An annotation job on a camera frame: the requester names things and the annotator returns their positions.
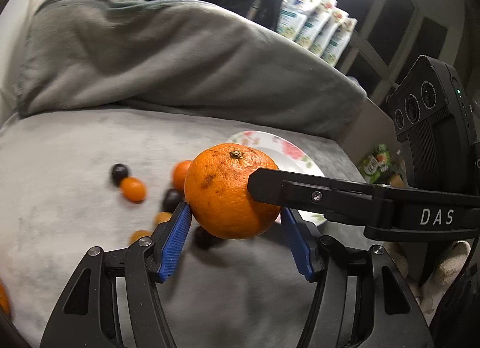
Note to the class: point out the small mandarin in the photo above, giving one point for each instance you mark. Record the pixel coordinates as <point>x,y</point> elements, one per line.
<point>179,173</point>

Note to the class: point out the smooth orange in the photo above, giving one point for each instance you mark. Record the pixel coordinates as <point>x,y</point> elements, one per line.
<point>4,300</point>

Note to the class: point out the green snack bag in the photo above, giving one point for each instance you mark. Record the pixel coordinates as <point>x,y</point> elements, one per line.
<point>375,164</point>

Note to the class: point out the floral refill pouch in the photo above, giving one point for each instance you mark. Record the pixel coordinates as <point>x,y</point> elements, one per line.
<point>315,22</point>
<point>335,20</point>
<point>293,15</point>
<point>339,41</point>

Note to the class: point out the floral white plate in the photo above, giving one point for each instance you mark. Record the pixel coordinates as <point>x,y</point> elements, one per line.
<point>284,153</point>

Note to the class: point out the grey blanket backrest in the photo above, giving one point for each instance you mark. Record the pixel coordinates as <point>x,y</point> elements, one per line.
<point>179,56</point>

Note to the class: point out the red cherry tomato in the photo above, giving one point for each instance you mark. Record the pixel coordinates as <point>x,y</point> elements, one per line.
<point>204,240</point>

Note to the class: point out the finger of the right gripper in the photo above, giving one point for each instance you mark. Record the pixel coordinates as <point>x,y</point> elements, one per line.
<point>338,201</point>

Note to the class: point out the small kumquat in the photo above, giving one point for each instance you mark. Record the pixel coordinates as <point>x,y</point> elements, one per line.
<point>133,189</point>

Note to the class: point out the large rough orange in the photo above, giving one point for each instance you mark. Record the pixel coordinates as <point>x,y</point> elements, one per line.
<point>216,190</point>

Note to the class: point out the dark plum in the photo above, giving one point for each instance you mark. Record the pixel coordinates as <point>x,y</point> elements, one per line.
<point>171,199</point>
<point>118,173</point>

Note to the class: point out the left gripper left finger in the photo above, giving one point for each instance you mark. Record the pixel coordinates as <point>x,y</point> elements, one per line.
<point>86,313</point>

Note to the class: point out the brown longan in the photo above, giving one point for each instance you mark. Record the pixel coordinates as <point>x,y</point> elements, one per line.
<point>137,235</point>
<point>162,217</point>

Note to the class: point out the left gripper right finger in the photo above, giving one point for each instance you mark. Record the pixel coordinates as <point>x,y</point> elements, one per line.
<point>385,314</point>

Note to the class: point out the grey seat cushion cover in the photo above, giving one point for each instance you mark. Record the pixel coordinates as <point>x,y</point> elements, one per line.
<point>58,200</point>

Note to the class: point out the black tripod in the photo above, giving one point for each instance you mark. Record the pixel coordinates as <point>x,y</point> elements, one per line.
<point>265,13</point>

